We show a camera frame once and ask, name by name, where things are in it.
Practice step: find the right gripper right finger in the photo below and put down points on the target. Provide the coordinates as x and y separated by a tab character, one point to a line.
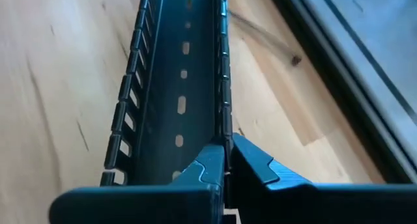
293	204

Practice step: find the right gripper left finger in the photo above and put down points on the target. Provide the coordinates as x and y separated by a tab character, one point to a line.
146	204

